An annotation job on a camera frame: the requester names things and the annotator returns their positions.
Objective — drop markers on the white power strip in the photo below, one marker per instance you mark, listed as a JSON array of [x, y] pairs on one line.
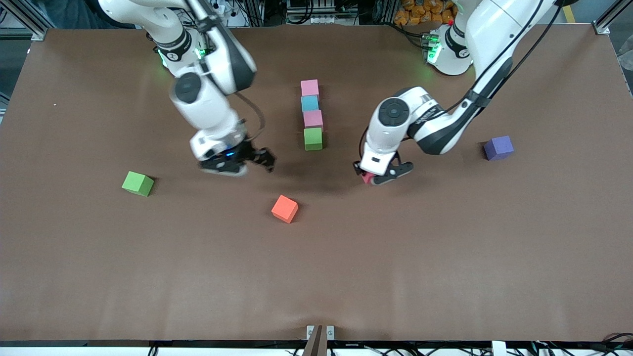
[[221, 7]]

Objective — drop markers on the blue foam cube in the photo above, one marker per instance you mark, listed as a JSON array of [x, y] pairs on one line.
[[310, 104]]

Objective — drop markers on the silver mounting plate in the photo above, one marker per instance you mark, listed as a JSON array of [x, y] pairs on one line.
[[330, 332]]

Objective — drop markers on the red foam cube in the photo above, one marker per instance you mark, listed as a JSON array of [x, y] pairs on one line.
[[367, 179]]

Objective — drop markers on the green foam cube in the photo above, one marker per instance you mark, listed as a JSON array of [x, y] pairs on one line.
[[137, 184], [313, 139]]

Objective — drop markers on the pile of orange objects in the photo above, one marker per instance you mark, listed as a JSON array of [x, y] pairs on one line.
[[420, 12]]

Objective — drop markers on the purple foam cube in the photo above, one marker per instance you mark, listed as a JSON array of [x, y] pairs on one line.
[[498, 148]]

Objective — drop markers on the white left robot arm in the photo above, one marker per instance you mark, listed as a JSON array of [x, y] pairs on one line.
[[494, 29]]

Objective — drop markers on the brown camera pole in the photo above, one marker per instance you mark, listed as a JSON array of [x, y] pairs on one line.
[[316, 346]]

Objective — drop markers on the silver aluminium frame profile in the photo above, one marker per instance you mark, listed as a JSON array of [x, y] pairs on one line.
[[37, 30], [601, 28]]

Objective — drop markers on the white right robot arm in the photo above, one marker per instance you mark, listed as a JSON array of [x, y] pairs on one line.
[[207, 109]]

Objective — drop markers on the electrical control unit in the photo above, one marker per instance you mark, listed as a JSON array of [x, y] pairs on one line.
[[307, 20]]

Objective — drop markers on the white tag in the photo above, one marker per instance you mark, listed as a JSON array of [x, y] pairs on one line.
[[499, 348]]

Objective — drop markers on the orange foam cube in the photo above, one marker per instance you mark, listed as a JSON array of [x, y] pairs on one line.
[[285, 208]]

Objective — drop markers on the pink foam cube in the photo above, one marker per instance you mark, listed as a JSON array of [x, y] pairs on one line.
[[313, 119], [310, 88]]

